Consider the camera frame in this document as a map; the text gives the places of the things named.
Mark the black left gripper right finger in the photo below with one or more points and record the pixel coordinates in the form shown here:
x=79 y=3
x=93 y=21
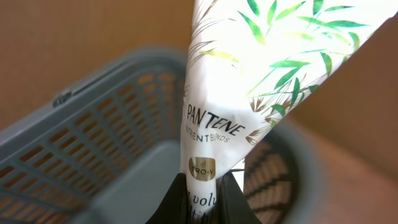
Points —
x=233 y=207

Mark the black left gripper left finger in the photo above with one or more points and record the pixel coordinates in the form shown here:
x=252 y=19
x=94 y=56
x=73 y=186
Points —
x=173 y=207

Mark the white Pantene shampoo tube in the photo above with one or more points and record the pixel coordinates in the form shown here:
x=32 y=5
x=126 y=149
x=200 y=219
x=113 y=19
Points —
x=250 y=62

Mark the grey plastic basket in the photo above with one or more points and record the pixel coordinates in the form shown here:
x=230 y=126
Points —
x=107 y=150

